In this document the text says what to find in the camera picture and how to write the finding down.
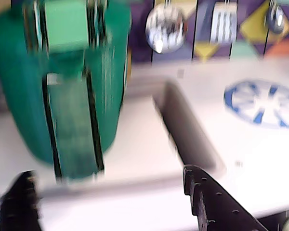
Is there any grey sink basin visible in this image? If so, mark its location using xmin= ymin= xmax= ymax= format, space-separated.
xmin=125 ymin=77 xmax=227 ymax=174

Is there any blue toy kitchen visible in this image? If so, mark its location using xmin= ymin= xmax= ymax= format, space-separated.
xmin=0 ymin=0 xmax=289 ymax=231

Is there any steel slotted spatula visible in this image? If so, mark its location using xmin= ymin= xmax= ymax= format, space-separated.
xmin=210 ymin=0 xmax=238 ymax=45

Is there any steel ladle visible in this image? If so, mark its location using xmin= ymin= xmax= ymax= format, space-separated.
xmin=266 ymin=0 xmax=285 ymax=34

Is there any blue burner print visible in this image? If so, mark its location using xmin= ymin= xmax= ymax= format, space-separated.
xmin=223 ymin=78 xmax=289 ymax=130

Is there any steel skimmer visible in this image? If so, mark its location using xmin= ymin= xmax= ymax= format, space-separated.
xmin=145 ymin=0 xmax=185 ymax=54

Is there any green ribbed container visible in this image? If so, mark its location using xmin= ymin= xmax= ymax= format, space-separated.
xmin=0 ymin=0 xmax=132 ymax=182

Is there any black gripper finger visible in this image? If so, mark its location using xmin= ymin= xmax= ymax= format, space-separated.
xmin=183 ymin=164 xmax=270 ymax=231
xmin=0 ymin=169 xmax=43 ymax=231

